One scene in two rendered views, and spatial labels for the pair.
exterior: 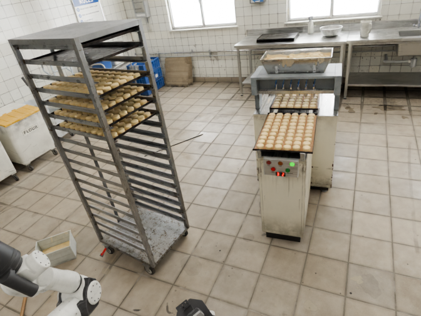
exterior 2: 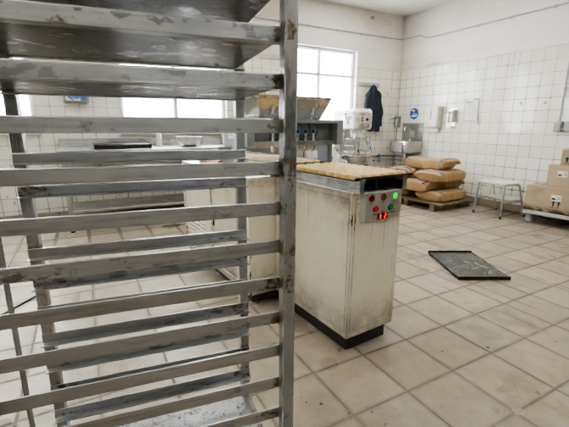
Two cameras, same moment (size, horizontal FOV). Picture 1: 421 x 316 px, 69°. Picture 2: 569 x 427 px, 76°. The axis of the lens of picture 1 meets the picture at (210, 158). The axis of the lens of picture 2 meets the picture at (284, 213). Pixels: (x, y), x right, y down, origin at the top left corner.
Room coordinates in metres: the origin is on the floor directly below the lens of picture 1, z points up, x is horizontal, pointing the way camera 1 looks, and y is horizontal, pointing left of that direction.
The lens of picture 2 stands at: (1.22, 1.24, 1.14)
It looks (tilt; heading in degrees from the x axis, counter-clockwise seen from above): 13 degrees down; 303
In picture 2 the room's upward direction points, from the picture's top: straight up
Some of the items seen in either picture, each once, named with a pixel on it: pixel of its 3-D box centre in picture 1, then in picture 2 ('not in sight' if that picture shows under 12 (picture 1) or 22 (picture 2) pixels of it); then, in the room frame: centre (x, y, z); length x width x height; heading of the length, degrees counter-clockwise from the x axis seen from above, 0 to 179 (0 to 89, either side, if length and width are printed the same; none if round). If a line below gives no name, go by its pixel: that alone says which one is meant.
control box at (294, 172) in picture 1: (280, 167); (380, 205); (1.78, -0.48, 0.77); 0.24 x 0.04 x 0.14; 66
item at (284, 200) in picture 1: (287, 174); (330, 247); (2.11, -0.63, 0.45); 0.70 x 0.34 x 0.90; 156
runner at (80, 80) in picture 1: (60, 78); not in sight; (1.85, 0.79, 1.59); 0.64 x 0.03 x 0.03; 53
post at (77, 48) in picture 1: (123, 177); (287, 205); (1.65, 0.57, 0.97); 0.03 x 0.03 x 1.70; 53
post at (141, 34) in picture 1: (167, 143); (240, 178); (2.01, 0.30, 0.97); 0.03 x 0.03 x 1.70; 53
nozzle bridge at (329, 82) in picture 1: (296, 89); (284, 146); (2.57, -0.84, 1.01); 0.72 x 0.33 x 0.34; 66
